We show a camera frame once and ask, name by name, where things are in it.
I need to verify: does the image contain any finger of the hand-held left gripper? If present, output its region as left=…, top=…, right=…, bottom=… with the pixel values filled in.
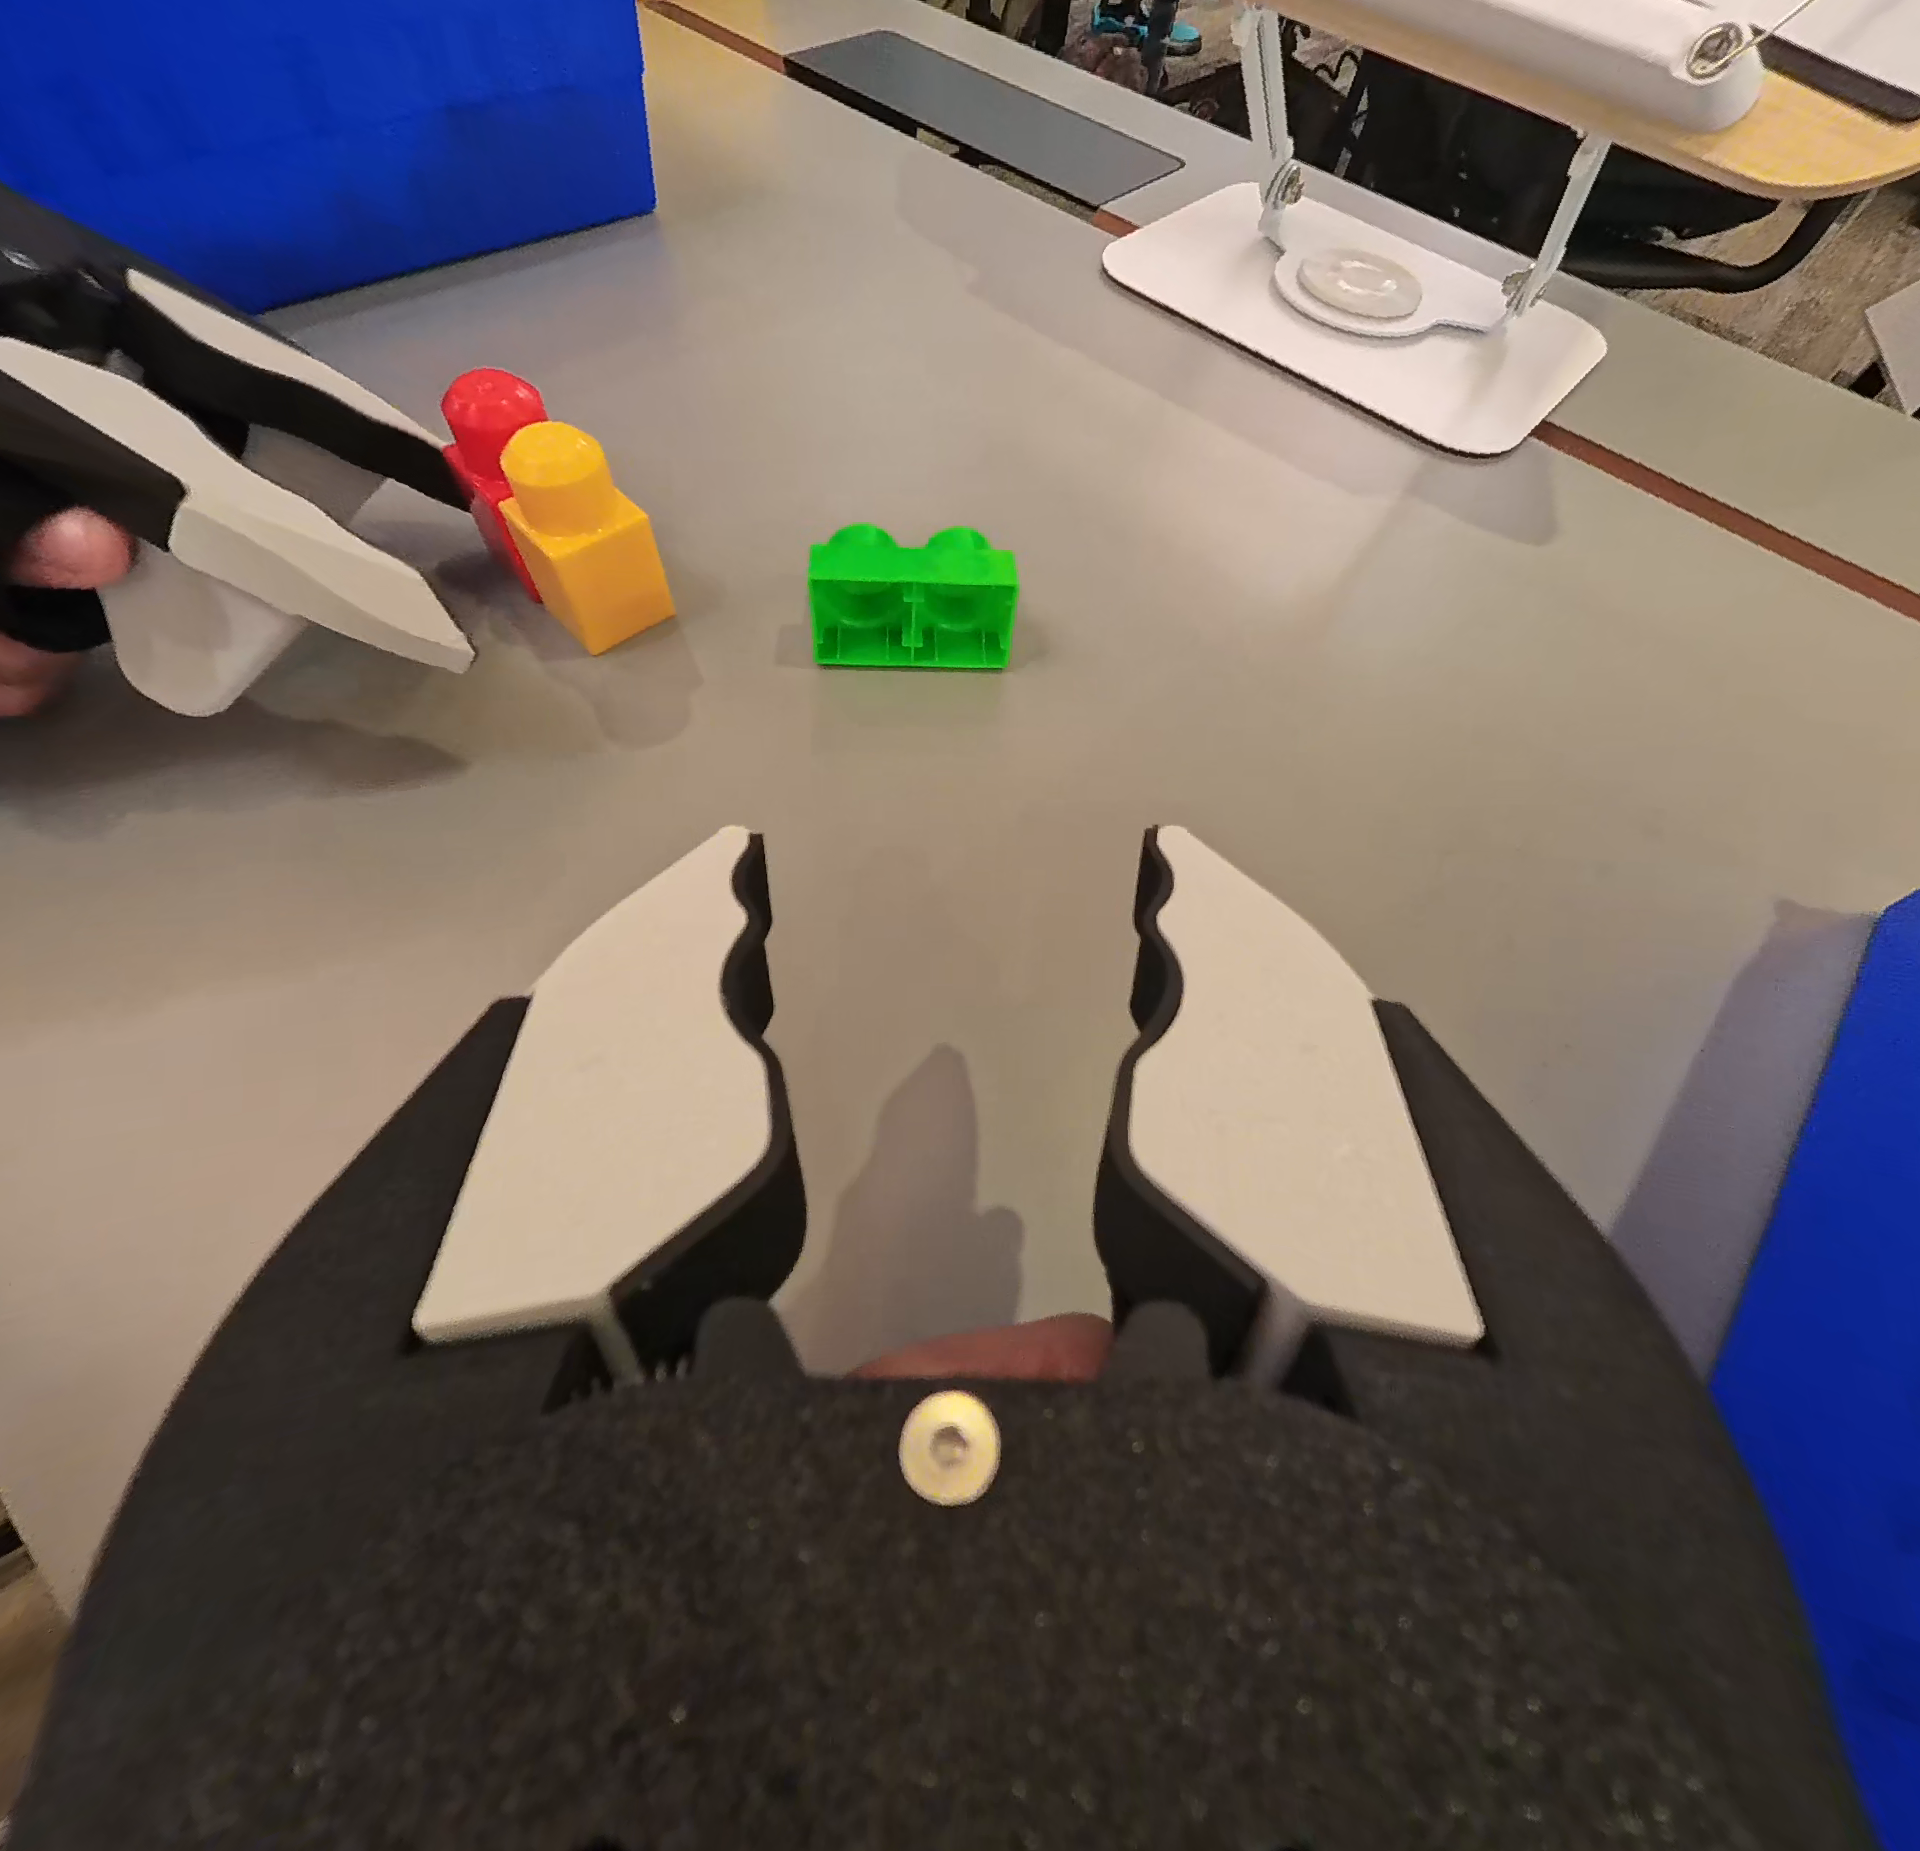
left=118, top=270, right=470, bottom=519
left=0, top=332, right=480, bottom=719

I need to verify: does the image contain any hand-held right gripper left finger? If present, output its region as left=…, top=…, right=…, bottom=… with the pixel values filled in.
left=410, top=826, right=810, bottom=1390

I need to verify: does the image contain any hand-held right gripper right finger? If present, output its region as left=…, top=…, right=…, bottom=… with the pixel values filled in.
left=1095, top=826, right=1487, bottom=1393

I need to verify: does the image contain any red single-stud block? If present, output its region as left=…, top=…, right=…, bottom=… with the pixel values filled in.
left=441, top=368, right=549, bottom=601

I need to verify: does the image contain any blue plastic bin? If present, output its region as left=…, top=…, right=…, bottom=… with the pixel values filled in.
left=1708, top=891, right=1920, bottom=1851
left=0, top=0, right=658, bottom=314

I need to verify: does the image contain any yellow single-stud block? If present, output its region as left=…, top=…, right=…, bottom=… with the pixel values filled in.
left=494, top=418, right=678, bottom=657

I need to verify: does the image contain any green two-stud block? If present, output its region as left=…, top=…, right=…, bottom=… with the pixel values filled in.
left=808, top=526, right=1021, bottom=672

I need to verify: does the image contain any person's left hand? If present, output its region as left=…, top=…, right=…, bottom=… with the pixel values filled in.
left=0, top=505, right=139, bottom=721

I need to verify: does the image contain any flat table hatch cover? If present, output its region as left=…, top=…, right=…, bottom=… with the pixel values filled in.
left=785, top=31, right=1186, bottom=210

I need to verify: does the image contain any grey leaning board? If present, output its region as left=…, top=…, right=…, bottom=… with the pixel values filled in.
left=1864, top=255, right=1920, bottom=418

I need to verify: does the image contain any white sheet holder ledge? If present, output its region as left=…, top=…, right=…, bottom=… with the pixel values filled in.
left=1156, top=0, right=1768, bottom=134

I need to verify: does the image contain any printed instruction sheet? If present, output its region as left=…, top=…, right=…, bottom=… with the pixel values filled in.
left=1515, top=0, right=1920, bottom=120

